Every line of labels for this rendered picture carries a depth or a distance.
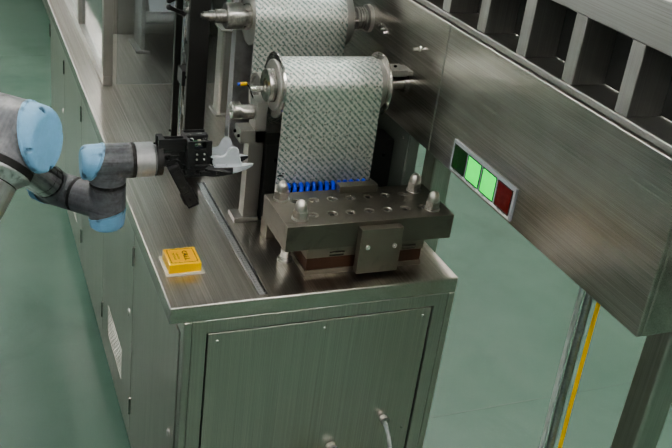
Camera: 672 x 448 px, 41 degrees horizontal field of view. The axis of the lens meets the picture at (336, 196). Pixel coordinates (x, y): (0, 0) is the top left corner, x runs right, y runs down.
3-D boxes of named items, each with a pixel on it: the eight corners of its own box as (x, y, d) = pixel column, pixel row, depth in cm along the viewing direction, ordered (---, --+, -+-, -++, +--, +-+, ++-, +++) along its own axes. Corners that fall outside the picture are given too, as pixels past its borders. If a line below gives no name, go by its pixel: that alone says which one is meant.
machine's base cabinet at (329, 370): (51, 176, 425) (47, -4, 388) (185, 169, 450) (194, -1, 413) (164, 619, 219) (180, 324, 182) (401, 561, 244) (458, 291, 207)
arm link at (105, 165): (77, 174, 191) (77, 137, 187) (130, 171, 195) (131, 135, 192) (82, 190, 185) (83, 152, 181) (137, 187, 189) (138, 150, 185)
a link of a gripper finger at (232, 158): (256, 149, 194) (213, 148, 192) (254, 174, 197) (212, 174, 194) (254, 144, 197) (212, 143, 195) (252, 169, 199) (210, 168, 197)
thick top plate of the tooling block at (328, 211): (262, 217, 204) (264, 193, 201) (418, 206, 219) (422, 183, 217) (284, 252, 191) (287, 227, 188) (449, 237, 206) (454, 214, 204)
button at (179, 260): (161, 258, 196) (162, 248, 195) (193, 255, 199) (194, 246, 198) (168, 275, 191) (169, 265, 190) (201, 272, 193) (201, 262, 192)
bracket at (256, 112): (226, 213, 219) (235, 94, 206) (251, 211, 221) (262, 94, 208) (231, 223, 215) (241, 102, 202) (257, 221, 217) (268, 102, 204)
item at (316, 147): (274, 188, 207) (282, 113, 199) (367, 182, 216) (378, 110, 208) (275, 189, 206) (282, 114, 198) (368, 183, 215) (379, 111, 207)
